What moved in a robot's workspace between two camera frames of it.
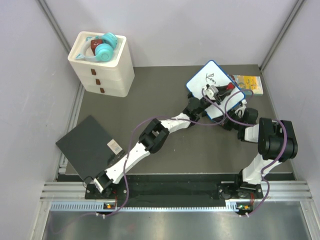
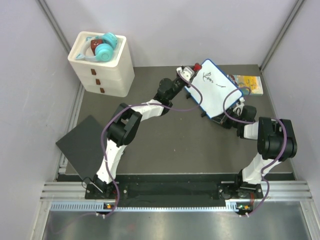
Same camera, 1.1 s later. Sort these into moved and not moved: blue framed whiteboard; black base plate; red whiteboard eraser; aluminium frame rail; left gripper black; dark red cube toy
Moved: red whiteboard eraser; left gripper black
Not moved: aluminium frame rail; dark red cube toy; blue framed whiteboard; black base plate
